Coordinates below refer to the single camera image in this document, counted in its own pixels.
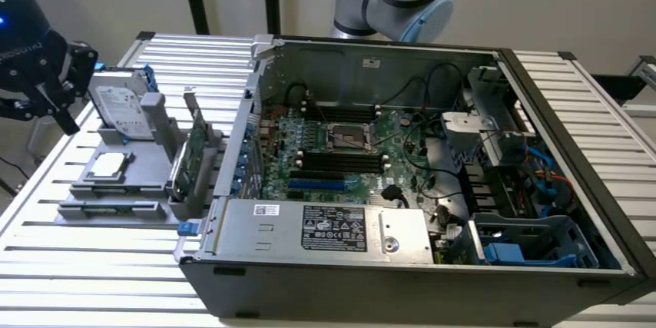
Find blue plastic drive caddy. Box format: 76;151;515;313
468;211;601;268

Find green graphics card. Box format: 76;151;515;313
171;88;215;203

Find open black PC case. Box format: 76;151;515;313
176;34;649;320

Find thin black floor cable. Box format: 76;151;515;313
0;155;23;195

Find green RAM stick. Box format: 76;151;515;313
83;207;133;217

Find green motherboard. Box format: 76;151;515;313
251;107;436;210

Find long black expansion slot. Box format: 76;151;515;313
291;170;345;181

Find black bracket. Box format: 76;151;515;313
591;73;656;102

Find silver CPU chip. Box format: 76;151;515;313
91;152;129;179

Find black fan shroud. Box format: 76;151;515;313
457;161;520;218

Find silver power supply unit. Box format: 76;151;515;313
211;198;437;267

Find metal disk bay cage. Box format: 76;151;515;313
439;66;545;166

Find blue case latch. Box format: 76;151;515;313
175;218;201;237

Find red wire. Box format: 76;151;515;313
545;173;575;191

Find long black arched wire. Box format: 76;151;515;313
397;61;468;111

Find metal CPU socket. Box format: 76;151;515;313
319;121;376;151

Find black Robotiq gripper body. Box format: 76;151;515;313
0;0;71;94

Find grey parts rack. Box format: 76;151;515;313
56;91;227;229

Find silver hard disk blue rails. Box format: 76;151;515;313
87;62;157;141

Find blue data wire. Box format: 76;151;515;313
516;142;556;191

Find blue expansion slot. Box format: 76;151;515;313
288;179;347;191

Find thick black connector wire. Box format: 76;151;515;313
381;184;412;210

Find black RAM slot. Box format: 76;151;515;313
305;104;379;110
304;111;379;118
300;155;385;161
299;159;385;166
304;108;379;114
299;164;387;171
300;151;384;157

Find aluminium profile frame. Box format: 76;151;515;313
619;55;656;114

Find short black looped wire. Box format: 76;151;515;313
284;81;309;105

